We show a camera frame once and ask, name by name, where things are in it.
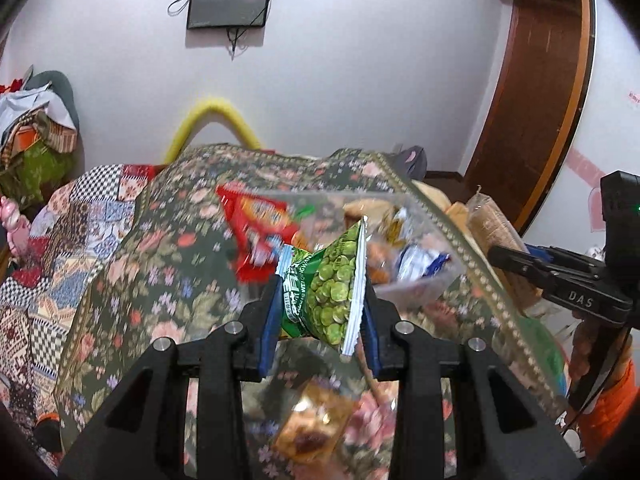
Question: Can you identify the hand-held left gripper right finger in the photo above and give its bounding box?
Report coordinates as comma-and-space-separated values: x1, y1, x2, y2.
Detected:
361, 280, 583, 480

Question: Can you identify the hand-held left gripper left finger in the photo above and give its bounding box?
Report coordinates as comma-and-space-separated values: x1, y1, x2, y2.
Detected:
57, 275, 283, 480

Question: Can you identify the round biscuit sleeve packet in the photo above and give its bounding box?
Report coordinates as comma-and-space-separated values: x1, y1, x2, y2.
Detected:
465, 187, 545, 311

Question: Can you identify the green pea snack packet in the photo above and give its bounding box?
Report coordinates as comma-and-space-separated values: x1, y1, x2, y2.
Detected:
276, 216, 372, 363

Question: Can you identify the clear plastic storage container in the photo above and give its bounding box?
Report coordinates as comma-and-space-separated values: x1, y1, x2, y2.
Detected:
217, 187, 466, 321

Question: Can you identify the blue white snack packet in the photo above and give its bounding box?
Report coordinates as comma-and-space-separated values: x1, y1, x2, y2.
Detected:
396, 244, 452, 282

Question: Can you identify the red snack bag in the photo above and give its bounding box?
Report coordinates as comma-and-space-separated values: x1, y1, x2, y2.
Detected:
216, 184, 302, 283

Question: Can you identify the yellow snack packet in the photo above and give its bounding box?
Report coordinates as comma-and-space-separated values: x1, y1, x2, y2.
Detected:
382, 207, 417, 247

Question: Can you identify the sliced bread packet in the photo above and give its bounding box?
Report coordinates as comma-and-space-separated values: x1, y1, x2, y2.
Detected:
344, 199, 407, 222

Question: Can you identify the person's right hand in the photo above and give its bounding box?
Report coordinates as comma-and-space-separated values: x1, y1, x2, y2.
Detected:
570, 317, 608, 401

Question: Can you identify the yellow cloth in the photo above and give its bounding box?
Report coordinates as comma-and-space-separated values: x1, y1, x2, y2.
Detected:
414, 182, 472, 233

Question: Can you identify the clear brown cookie packet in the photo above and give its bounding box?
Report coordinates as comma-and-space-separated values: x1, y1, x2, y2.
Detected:
272, 379, 360, 463

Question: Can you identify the floral bed blanket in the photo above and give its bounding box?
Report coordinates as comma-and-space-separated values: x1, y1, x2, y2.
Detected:
54, 144, 571, 480

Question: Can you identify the grey bag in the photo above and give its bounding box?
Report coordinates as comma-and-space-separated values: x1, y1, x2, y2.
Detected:
394, 146, 429, 182

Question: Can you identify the white sliding door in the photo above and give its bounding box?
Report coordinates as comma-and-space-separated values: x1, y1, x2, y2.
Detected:
517, 0, 640, 271

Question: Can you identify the wooden wardrobe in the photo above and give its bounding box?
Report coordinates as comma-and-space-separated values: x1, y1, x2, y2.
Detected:
462, 0, 597, 235

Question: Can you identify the yellow foam tube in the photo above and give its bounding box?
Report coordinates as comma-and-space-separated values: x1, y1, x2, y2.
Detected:
164, 97, 262, 165

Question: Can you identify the patchwork quilt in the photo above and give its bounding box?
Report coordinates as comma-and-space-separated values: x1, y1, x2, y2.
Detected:
0, 162, 168, 413

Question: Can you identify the pink plush toy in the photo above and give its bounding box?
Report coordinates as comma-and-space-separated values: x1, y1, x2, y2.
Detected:
0, 196, 32, 261

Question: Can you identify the green floral cloth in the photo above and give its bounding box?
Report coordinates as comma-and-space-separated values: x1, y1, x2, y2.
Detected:
0, 140, 73, 207

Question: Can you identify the grey cushion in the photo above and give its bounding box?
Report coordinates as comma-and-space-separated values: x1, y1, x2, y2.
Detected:
24, 71, 81, 133

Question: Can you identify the black hanging cable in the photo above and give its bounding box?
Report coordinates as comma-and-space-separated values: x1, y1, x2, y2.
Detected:
226, 27, 248, 61

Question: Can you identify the small black wall monitor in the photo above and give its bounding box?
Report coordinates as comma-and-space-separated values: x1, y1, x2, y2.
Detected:
186, 0, 274, 31

